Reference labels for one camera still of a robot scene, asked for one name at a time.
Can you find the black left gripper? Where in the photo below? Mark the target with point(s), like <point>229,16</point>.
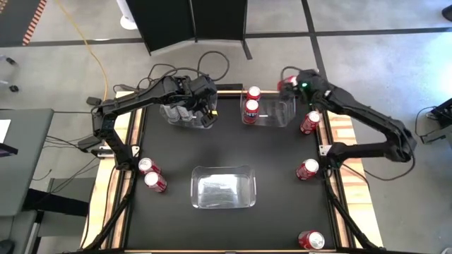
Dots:
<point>204,90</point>

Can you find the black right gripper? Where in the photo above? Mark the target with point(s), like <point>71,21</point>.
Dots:
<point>309,84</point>

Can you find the Fanta soda can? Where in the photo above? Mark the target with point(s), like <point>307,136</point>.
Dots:
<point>286,83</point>
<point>253,93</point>

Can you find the clear plastic bin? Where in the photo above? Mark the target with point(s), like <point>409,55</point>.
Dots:
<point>275,113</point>
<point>223,187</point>
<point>164,118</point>

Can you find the red Coca-Cola can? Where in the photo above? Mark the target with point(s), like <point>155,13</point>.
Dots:
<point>155,181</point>
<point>307,169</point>
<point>310,122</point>
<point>310,240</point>
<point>149,166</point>

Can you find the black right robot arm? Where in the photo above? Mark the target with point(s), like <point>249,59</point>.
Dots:
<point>370,116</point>

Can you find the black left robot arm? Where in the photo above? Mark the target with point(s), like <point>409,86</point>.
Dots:
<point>141,97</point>

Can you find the black folding partition screen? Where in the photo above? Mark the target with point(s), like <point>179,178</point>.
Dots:
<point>166,21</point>

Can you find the black power adapter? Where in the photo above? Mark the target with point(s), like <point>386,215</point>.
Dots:
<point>94,101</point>

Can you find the white round stand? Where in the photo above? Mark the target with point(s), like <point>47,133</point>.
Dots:
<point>127,22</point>

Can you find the black power supply box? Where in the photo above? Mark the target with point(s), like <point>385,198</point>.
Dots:
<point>88,143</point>

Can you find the black equipment stand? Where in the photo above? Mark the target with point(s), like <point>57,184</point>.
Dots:
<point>441,116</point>

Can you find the grey desk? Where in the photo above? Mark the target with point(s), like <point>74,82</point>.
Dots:
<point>24,169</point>

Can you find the office chair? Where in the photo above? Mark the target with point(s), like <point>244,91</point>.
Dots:
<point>14,88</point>

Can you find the dark laptop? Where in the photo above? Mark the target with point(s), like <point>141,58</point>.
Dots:
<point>7,150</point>

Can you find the white paper sheet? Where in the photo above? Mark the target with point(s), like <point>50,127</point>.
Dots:
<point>3,130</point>

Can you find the black mat with striped edge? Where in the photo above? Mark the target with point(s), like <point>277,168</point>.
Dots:
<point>14,21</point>

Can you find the black metal table frame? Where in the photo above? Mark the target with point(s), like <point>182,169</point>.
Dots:
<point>109,211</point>

